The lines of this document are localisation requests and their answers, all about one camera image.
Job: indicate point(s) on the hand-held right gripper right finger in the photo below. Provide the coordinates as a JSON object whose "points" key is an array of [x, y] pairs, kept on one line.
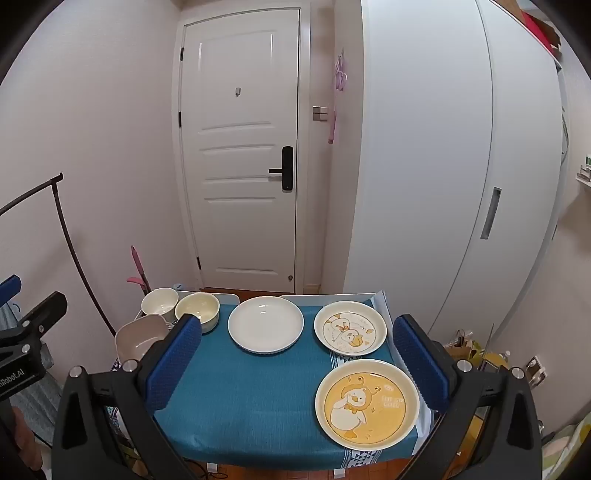
{"points": [[420, 364]]}

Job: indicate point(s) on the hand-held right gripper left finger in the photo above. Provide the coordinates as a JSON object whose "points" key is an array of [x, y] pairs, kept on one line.
{"points": [[178, 360]]}

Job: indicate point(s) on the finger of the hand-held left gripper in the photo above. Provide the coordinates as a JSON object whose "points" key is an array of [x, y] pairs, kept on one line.
{"points": [[10, 290], [46, 309]]}

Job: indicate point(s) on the pink square bowl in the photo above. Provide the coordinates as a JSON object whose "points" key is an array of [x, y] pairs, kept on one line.
{"points": [[138, 337]]}

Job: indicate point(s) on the cream round bowl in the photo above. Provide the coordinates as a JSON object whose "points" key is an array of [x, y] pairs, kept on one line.
{"points": [[198, 309]]}

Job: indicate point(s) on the white round bowl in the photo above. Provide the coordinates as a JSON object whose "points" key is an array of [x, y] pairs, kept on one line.
{"points": [[159, 302]]}

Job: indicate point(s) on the yellow duck plate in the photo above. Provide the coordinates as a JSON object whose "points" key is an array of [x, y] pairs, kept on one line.
{"points": [[367, 404]]}

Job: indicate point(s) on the white duck plate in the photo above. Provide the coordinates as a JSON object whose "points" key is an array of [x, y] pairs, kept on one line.
{"points": [[351, 328]]}

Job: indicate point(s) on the plain white plate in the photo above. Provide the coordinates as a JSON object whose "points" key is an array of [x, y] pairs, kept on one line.
{"points": [[265, 325]]}

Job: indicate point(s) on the person's left hand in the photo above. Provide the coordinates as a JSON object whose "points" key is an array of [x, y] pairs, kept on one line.
{"points": [[28, 436]]}

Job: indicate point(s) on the grey striped cloth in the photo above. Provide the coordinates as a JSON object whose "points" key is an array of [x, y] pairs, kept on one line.
{"points": [[41, 406]]}

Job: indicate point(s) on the black clothes rack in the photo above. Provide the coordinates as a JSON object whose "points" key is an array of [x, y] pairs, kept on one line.
{"points": [[69, 244]]}

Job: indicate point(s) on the yellow box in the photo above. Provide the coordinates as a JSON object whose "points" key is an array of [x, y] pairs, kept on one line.
{"points": [[494, 361]]}

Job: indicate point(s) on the blue tablecloth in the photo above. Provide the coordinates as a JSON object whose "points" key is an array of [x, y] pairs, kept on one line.
{"points": [[258, 392]]}

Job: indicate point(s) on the green patterned cloth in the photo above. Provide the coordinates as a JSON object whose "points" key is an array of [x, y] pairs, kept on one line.
{"points": [[568, 450]]}

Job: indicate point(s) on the white panelled door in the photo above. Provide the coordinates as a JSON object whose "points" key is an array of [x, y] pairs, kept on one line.
{"points": [[240, 184]]}

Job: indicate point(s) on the white curved wardrobe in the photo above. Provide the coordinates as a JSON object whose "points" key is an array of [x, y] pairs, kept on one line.
{"points": [[425, 161]]}

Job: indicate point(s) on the pink hanging ribbon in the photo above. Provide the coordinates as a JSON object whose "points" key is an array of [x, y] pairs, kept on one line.
{"points": [[331, 129]]}

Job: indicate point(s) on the pink bow decoration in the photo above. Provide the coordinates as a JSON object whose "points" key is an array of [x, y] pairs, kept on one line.
{"points": [[340, 71]]}

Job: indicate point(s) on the red box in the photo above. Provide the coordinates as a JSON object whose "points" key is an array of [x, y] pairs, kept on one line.
{"points": [[540, 30]]}

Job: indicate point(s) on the wall socket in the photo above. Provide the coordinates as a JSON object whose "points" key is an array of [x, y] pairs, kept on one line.
{"points": [[536, 369]]}

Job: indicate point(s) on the grey light switch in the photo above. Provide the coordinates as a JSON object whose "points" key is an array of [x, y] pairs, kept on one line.
{"points": [[319, 113]]}

